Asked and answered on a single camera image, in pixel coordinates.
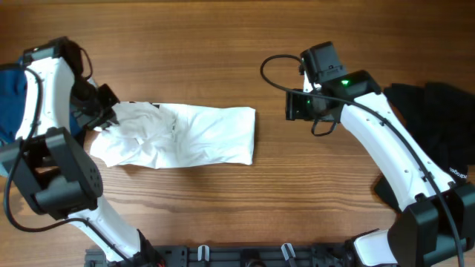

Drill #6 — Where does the white t-shirt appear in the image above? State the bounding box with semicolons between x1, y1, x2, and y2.
90;102;256;169

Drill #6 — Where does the black t-shirt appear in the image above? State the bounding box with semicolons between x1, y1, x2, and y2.
373;82;475;212

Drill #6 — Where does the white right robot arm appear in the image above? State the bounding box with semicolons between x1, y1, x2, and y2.
286;42;474;266

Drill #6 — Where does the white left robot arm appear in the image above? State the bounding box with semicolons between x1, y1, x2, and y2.
1;36;166;266

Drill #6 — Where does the folded blue shirt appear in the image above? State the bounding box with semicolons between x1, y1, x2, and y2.
1;63;85;146

